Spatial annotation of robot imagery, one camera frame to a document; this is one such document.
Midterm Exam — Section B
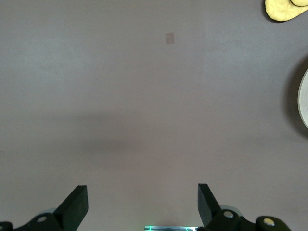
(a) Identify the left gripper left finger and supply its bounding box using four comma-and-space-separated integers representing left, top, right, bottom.
0, 185, 89, 231

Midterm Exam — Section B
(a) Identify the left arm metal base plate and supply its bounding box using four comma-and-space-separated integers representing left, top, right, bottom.
144, 225, 198, 231

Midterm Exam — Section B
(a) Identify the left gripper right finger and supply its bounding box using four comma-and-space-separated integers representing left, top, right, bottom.
197, 183, 292, 231

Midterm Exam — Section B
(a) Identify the round wooden plate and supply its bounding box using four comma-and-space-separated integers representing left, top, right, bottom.
297, 68, 308, 129

